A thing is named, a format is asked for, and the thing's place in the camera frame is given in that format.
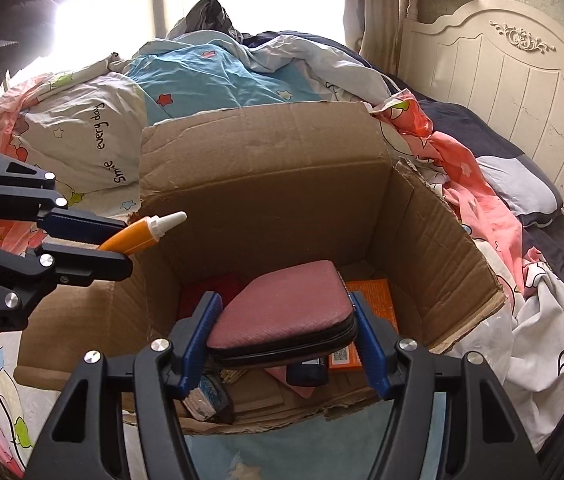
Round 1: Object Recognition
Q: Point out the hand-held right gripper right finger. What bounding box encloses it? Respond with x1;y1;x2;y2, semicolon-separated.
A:
349;291;545;480

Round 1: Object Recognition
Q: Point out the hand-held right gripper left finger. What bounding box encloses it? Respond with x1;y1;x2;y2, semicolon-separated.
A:
24;291;223;480

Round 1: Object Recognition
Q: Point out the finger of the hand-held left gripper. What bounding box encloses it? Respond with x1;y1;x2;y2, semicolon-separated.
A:
0;230;133;333
0;152;128;242

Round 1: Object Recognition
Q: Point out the orange printed carton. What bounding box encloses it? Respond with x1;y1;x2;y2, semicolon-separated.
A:
329;278;400;372

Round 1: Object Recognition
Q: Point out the orange tube with white cap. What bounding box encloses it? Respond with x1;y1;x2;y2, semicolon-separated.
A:
98;211;187;252

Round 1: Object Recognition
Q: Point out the tissue packet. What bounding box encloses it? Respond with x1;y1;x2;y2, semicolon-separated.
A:
184;372;235;421

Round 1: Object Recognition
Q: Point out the dark blue shampoo bottle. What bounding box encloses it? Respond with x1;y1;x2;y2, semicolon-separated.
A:
286;357;330;388

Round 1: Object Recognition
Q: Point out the maroon zip case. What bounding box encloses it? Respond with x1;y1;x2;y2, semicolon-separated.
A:
206;260;359;368

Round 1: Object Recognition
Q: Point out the brown cardboard box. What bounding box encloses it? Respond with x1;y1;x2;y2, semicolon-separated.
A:
14;101;508;436

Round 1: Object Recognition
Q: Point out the pink flat packet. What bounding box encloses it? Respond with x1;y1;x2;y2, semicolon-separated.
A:
264;365;325;402

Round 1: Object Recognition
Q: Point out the star printed duvet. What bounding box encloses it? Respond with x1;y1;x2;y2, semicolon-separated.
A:
0;30;397;211

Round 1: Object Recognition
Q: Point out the pink printed cloth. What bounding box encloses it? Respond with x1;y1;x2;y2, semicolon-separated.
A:
372;92;564;453

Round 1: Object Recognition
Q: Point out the grey blue pillow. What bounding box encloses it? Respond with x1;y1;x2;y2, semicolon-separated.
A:
477;152;564;229

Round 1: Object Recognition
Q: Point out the dark clothing pile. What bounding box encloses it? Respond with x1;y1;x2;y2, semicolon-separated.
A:
167;0;249;50

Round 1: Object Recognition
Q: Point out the white wooden headboard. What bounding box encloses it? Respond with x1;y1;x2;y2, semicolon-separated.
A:
402;0;564;271

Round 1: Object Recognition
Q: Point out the beige curtain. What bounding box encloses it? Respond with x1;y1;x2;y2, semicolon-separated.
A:
344;0;410;78

